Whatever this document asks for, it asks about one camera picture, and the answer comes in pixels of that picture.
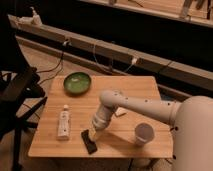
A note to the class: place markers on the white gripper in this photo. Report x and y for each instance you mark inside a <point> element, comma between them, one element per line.
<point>99,125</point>

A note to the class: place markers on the black eraser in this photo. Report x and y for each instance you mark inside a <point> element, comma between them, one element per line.
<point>90,145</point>

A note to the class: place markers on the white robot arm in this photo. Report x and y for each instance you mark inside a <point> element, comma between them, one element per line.
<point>192,121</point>

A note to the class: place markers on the white tube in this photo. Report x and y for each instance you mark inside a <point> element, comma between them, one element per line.
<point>63,124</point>

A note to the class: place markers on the clear plastic cup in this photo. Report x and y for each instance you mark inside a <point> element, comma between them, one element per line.
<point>144,133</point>

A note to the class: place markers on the black chair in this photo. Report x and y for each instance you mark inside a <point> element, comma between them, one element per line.
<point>18,81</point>

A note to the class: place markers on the white plug adapter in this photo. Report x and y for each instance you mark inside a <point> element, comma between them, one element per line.
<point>134,61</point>

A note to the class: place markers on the white spray bottle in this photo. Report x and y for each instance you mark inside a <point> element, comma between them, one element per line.
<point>36,17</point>

